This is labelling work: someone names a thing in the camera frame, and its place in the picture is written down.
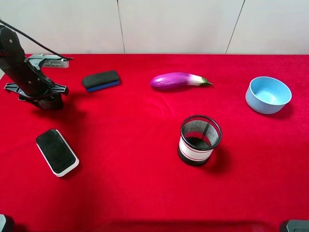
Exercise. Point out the dark base corner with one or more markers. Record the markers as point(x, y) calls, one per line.
point(6, 223)
point(295, 226)

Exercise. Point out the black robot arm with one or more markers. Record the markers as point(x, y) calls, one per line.
point(13, 61)

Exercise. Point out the white black board eraser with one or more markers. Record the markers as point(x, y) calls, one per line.
point(56, 151)

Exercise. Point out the black mesh pen cup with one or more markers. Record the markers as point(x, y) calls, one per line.
point(200, 135)

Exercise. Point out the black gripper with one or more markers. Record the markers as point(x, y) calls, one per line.
point(38, 90)

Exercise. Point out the light blue bowl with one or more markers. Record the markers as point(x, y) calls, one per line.
point(267, 95)

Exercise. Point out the dark base corner left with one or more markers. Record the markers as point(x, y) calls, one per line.
point(6, 223)

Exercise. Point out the purple toy eggplant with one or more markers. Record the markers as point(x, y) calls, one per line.
point(176, 80)

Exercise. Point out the blue black board eraser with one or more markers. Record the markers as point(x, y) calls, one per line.
point(100, 81)

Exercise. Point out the dark base corner right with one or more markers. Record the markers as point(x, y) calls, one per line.
point(295, 226)

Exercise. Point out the red velvet table cloth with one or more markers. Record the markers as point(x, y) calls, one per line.
point(130, 176)

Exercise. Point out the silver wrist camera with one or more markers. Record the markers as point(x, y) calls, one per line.
point(50, 61)

